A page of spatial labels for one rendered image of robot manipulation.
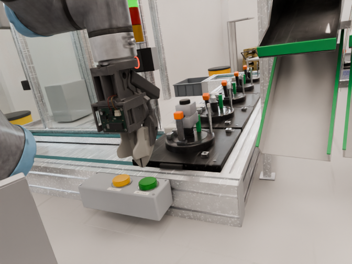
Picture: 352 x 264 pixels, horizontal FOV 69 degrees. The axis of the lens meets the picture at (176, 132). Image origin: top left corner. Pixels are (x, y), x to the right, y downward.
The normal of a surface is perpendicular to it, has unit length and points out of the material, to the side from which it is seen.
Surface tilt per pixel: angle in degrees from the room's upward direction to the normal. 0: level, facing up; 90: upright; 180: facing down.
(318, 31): 25
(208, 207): 90
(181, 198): 90
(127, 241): 0
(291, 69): 45
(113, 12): 90
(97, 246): 0
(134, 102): 90
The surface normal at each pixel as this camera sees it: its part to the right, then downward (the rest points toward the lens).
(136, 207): -0.40, 0.35
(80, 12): -0.04, 0.76
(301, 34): -0.36, -0.71
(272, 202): -0.14, -0.94
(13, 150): 0.98, -0.15
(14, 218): 0.72, 0.13
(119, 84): 0.90, 0.01
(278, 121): -0.49, -0.42
